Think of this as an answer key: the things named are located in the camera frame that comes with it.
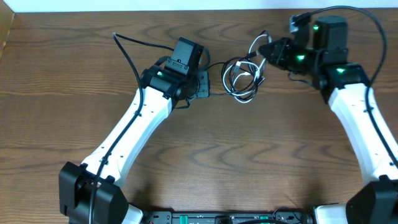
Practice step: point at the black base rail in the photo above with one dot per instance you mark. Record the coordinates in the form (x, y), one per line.
(284, 215)

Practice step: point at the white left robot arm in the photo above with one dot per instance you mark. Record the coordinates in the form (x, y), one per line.
(92, 191)

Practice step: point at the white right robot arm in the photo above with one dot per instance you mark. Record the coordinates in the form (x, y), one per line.
(320, 51)

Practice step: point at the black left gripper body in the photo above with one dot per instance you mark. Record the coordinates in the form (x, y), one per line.
(202, 88)

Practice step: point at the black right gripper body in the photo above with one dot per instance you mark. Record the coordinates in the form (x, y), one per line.
(293, 58)

